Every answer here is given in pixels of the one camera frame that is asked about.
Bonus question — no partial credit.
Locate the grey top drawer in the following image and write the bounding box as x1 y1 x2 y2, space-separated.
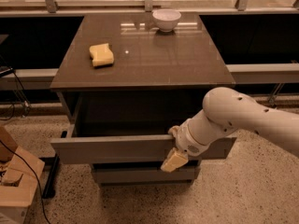
50 123 237 166

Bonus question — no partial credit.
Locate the metal window railing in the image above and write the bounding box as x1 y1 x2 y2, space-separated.
0 0 299 17

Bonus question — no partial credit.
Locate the yellow sponge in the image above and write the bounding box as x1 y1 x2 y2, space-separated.
89 43 114 67

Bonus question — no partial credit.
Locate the grey drawer cabinet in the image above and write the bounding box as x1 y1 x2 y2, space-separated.
50 11 236 188

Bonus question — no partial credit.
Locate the black cable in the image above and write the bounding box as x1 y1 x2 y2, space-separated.
0 139 52 224

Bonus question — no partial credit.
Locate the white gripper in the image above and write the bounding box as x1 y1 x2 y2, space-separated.
161 119 209 173

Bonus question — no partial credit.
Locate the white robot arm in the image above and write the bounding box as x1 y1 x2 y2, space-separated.
161 87 299 173

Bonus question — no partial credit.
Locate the white ceramic bowl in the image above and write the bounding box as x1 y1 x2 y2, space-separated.
152 9 181 32

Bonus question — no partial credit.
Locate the black floor stand bar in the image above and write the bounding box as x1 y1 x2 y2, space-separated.
41 154 60 199

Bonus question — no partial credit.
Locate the cardboard box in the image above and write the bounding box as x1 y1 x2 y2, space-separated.
0 126 45 224

